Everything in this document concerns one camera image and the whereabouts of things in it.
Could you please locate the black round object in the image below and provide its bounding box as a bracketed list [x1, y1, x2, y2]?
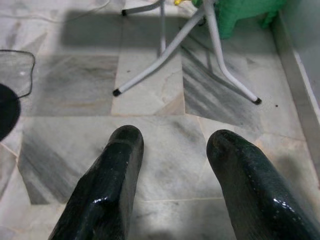
[0, 83, 22, 142]

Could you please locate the white metal folding stand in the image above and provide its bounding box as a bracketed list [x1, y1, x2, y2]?
[112, 0, 263, 105]

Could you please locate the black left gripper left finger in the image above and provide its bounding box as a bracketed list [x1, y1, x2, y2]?
[48, 125, 145, 240]

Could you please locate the clear plastic sheet black edge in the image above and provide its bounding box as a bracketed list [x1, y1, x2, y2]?
[0, 49, 36, 99]

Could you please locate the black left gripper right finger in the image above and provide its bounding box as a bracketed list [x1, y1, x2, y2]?
[206, 129, 320, 240]

